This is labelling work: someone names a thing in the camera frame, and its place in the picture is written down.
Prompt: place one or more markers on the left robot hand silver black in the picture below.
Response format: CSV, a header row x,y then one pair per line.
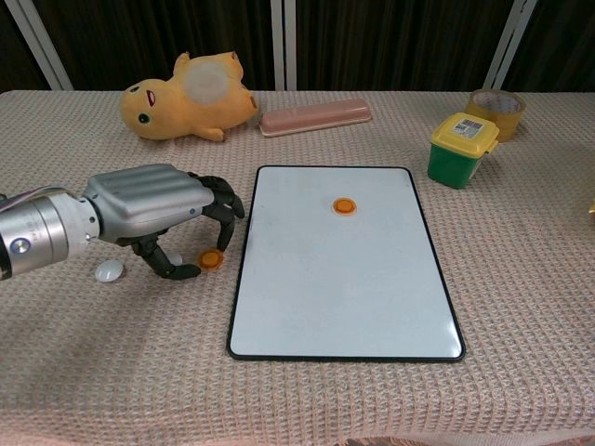
x,y
139,200

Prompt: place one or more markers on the white round magnet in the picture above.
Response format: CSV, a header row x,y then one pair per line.
x,y
109,271
175,258

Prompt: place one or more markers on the orange round magnet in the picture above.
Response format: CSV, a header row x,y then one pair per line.
x,y
344,206
211,260

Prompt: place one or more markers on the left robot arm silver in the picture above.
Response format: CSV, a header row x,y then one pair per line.
x,y
42,232

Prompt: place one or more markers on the yellow plush toy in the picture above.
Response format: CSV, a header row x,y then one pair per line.
x,y
186,107

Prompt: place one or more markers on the dark brown pleated curtain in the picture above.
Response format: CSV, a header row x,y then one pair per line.
x,y
139,37

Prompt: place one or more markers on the pink pencil case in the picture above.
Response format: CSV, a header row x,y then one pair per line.
x,y
316,116

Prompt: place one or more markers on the green container yellow lid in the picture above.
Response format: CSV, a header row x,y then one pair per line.
x,y
453,162

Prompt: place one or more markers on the yellow packing tape roll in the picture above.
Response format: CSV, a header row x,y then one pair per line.
x,y
509,123

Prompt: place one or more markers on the white frame pole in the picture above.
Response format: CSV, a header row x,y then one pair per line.
x,y
509,46
37,46
283,46

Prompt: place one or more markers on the white magnetic board black frame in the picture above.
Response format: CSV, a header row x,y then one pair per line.
x,y
344,279

